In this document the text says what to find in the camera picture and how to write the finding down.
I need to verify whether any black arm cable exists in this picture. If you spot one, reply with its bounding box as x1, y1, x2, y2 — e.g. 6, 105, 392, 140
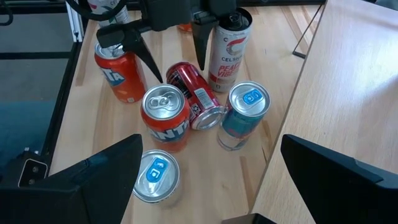
65, 0, 128, 22

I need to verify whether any wooden shelf black metal frame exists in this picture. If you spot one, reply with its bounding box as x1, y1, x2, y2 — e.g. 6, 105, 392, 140
250, 0, 398, 224

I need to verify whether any white metal post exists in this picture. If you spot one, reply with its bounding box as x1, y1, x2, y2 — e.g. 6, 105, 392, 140
66, 0, 85, 43

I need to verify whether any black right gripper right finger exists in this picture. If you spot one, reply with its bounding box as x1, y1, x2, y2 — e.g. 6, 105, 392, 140
280, 133, 398, 224

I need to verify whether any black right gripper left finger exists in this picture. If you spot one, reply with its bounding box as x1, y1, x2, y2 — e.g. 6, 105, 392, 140
0, 133, 144, 224

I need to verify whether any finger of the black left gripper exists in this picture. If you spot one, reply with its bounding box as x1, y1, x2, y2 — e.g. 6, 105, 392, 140
95, 21, 164, 84
190, 12, 218, 71

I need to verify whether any black table-level camera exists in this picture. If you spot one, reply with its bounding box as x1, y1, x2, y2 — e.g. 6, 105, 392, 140
7, 151, 49, 189

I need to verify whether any red cola can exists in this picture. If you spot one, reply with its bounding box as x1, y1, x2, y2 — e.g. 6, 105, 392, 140
166, 61, 225, 131

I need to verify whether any blue silver Red Bull can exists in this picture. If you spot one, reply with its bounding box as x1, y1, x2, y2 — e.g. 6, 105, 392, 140
132, 149, 181, 208
216, 80, 271, 152

